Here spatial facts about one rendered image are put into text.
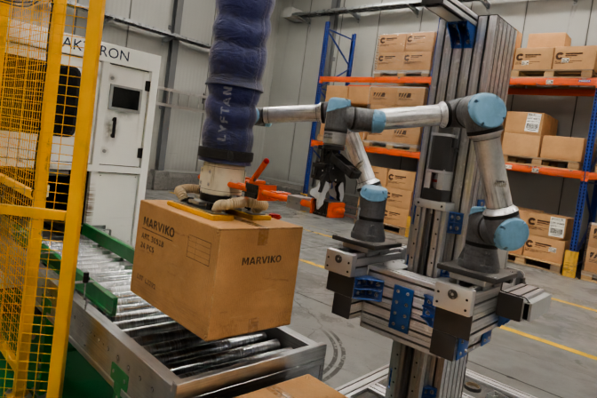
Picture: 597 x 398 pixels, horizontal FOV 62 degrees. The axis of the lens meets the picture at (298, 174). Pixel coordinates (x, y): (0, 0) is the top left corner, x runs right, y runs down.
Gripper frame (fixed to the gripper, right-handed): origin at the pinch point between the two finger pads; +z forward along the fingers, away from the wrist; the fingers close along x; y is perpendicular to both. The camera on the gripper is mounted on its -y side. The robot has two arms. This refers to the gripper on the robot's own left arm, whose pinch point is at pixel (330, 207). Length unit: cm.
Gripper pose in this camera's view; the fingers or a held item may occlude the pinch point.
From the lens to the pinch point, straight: 161.1
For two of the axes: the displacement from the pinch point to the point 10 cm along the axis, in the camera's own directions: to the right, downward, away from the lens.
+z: -1.3, 9.9, 0.5
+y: -6.9, -1.3, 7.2
